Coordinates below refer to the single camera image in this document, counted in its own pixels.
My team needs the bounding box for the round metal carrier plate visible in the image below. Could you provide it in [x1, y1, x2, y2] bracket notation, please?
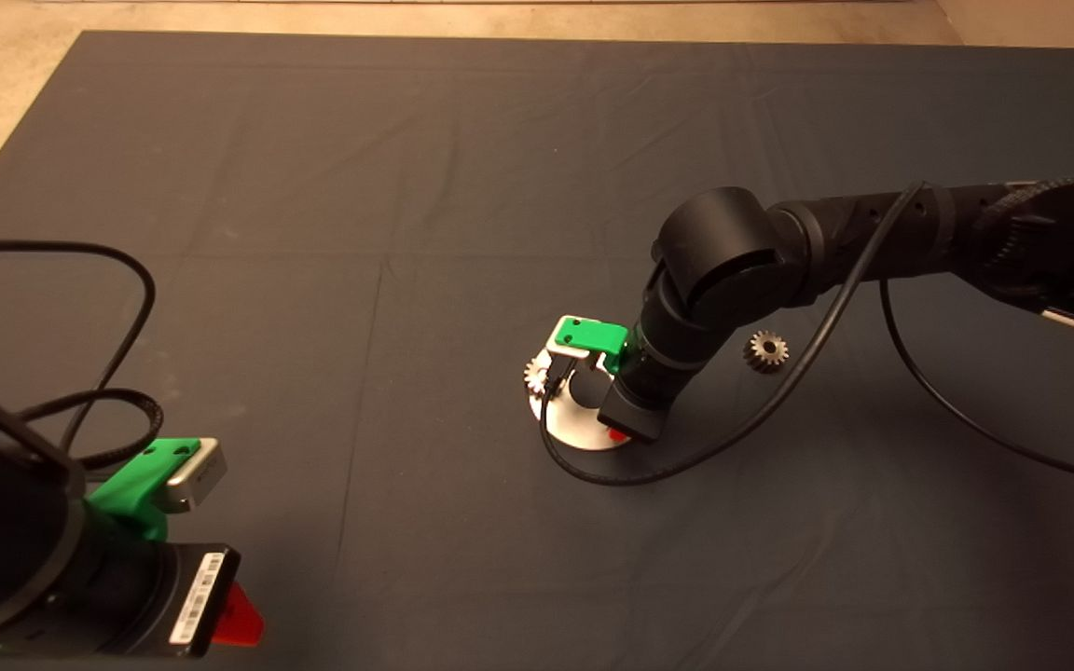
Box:
[528, 349, 631, 452]

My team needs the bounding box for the thin black camera cable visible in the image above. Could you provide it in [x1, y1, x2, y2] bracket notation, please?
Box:
[0, 240, 158, 448]
[540, 180, 1074, 488]

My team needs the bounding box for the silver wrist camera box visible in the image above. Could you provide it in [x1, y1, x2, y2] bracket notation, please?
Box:
[544, 340, 599, 383]
[164, 438, 227, 514]

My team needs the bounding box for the dark grey table cloth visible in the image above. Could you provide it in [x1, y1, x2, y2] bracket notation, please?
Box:
[0, 33, 1074, 671]

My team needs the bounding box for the green left camera mount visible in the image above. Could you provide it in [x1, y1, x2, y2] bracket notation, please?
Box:
[85, 438, 202, 541]

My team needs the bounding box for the green right camera mount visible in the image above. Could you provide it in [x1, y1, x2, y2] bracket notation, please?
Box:
[551, 317, 629, 376]

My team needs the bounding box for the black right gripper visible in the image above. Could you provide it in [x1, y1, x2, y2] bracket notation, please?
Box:
[598, 373, 669, 444]

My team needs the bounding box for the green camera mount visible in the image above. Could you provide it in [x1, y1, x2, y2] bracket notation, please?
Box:
[85, 438, 202, 541]
[551, 317, 629, 376]

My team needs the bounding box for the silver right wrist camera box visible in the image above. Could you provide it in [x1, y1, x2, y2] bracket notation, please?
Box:
[544, 340, 599, 383]

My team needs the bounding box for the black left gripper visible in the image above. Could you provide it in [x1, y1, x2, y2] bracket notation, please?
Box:
[139, 543, 267, 659]

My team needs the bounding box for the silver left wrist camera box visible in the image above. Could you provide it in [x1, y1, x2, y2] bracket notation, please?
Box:
[164, 438, 227, 514]

